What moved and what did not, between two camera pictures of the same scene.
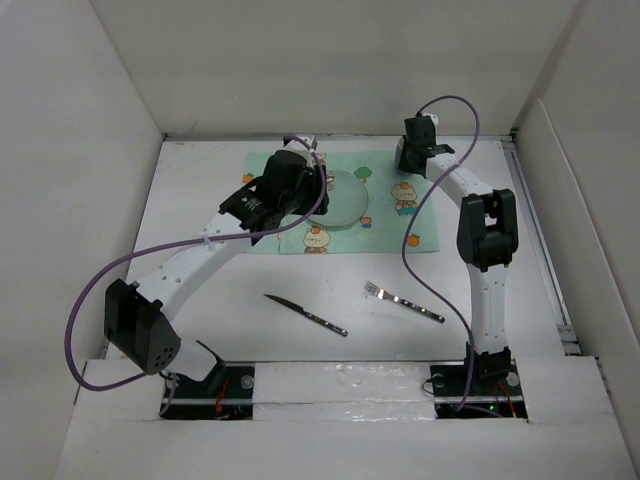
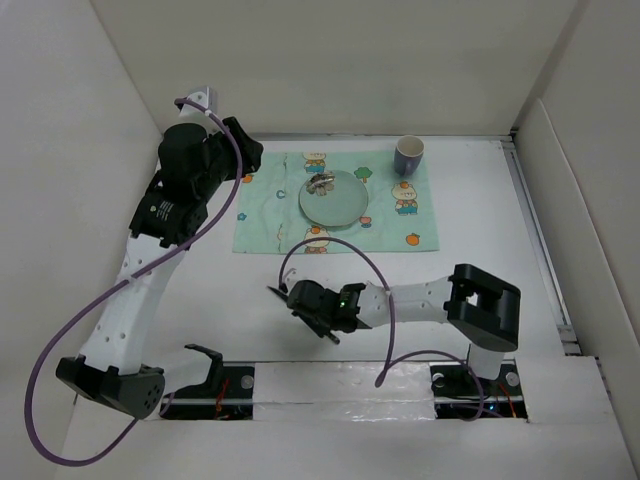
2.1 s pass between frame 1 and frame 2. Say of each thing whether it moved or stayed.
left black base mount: stayed
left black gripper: moved
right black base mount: stayed
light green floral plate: stayed
